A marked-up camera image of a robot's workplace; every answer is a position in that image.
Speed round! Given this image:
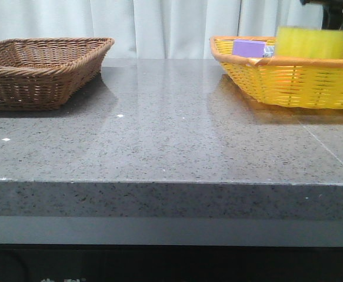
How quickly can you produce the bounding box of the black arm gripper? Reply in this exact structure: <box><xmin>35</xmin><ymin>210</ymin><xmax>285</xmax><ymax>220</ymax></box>
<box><xmin>300</xmin><ymin>0</ymin><xmax>343</xmax><ymax>30</ymax></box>

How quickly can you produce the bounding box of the yellow packing tape roll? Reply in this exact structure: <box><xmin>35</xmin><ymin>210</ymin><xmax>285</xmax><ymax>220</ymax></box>
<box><xmin>274</xmin><ymin>26</ymin><xmax>343</xmax><ymax>59</ymax></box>

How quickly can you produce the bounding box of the yellow woven basket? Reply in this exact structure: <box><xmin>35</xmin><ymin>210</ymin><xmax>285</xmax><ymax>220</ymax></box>
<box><xmin>209</xmin><ymin>36</ymin><xmax>343</xmax><ymax>109</ymax></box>

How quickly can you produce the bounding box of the purple rectangular block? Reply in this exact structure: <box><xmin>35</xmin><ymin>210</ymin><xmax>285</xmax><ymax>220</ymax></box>
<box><xmin>232</xmin><ymin>39</ymin><xmax>266</xmax><ymax>58</ymax></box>

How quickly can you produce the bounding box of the white curtain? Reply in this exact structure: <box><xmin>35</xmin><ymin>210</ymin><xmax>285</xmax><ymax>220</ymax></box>
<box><xmin>0</xmin><ymin>1</ymin><xmax>322</xmax><ymax>59</ymax></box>

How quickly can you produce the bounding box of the brown wicker basket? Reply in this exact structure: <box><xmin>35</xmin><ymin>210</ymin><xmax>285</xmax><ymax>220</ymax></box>
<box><xmin>0</xmin><ymin>38</ymin><xmax>115</xmax><ymax>111</ymax></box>

